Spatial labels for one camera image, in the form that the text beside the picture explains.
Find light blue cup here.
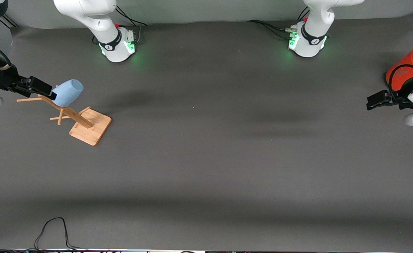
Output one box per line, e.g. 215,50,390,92
52,79,84,108

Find orange can with grey lid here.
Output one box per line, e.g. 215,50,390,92
386,40,413,97

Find wooden mug tree stand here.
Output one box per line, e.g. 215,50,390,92
16,94,112,146

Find dark grey table mat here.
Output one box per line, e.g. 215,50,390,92
0,12,413,251

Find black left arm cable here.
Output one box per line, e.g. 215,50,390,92
387,64,413,103

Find aluminium frame rail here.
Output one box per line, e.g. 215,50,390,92
0,15,18,28

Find black base cable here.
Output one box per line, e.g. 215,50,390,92
115,5,148,44
247,20,296,40

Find thin black loose cable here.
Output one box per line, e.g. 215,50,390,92
34,217,87,251

